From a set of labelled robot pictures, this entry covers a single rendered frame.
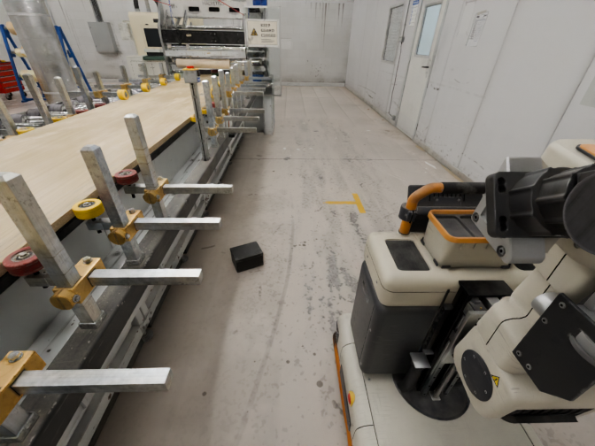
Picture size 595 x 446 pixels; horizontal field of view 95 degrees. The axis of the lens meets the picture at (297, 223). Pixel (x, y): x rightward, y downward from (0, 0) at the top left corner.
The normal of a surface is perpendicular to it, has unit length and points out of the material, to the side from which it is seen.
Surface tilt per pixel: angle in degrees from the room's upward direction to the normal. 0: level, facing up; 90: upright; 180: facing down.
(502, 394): 90
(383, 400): 0
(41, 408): 0
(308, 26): 90
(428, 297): 90
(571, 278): 90
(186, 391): 0
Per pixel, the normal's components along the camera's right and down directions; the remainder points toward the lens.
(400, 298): 0.02, 0.56
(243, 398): 0.02, -0.83
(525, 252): 0.03, -0.04
